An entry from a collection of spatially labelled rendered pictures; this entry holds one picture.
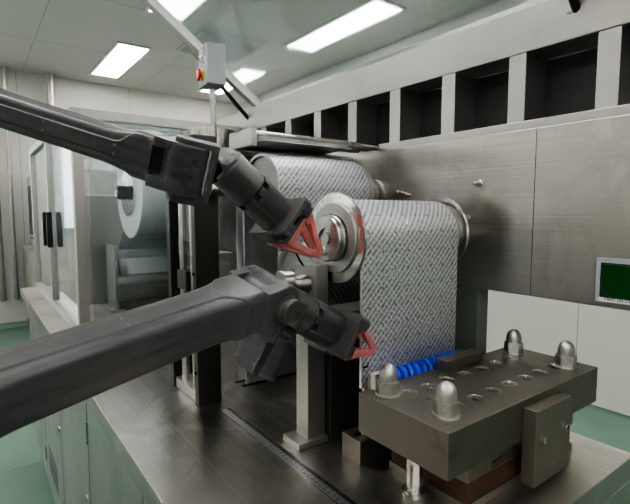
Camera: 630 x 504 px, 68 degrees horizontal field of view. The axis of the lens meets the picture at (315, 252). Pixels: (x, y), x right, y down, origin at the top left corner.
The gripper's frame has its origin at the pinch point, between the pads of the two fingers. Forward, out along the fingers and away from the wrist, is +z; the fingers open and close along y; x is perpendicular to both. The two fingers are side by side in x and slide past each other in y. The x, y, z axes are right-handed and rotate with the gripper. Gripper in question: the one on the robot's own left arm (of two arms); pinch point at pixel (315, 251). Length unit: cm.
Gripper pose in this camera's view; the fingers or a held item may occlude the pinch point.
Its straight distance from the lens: 73.9
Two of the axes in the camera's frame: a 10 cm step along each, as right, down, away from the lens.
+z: 6.3, 6.0, 4.9
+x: 4.9, -8.0, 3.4
